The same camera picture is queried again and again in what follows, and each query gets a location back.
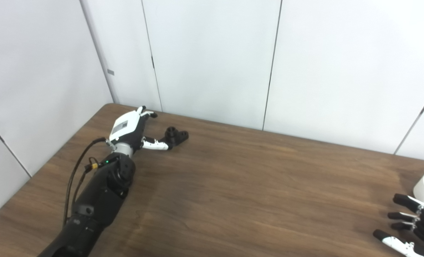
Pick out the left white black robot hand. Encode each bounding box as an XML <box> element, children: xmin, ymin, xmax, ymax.
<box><xmin>108</xmin><ymin>106</ymin><xmax>170</xmax><ymax>152</ymax></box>

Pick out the black flanged holder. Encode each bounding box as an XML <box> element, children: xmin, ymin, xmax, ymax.
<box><xmin>158</xmin><ymin>127</ymin><xmax>189</xmax><ymax>148</ymax></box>

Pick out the left arm thin wire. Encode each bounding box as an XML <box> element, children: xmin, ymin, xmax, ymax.
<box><xmin>72</xmin><ymin>157</ymin><xmax>100</xmax><ymax>211</ymax></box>

